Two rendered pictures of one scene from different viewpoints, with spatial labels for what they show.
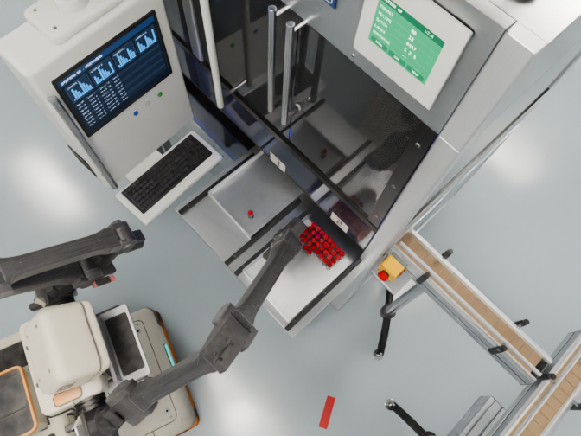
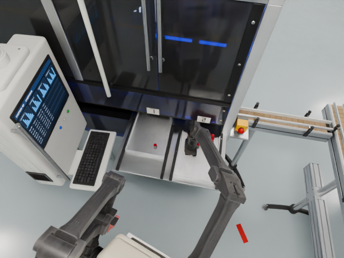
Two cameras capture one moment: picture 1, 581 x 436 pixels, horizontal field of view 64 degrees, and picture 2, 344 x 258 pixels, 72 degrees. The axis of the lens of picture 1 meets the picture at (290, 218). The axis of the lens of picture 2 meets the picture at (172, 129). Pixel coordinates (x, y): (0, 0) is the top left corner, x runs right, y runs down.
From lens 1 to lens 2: 0.59 m
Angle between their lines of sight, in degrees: 18
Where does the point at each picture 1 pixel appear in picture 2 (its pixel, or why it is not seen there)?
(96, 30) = (23, 73)
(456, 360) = (273, 167)
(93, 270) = (106, 216)
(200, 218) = (129, 165)
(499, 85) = not seen: outside the picture
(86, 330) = (134, 249)
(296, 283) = (202, 164)
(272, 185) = (154, 127)
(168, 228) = not seen: hidden behind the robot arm
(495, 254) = not seen: hidden behind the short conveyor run
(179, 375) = (218, 226)
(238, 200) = (142, 144)
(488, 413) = (315, 170)
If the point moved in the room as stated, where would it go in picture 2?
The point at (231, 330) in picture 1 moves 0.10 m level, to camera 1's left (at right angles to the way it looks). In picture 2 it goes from (228, 177) to (205, 190)
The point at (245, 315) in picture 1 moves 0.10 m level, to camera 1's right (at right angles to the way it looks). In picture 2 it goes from (224, 167) to (245, 156)
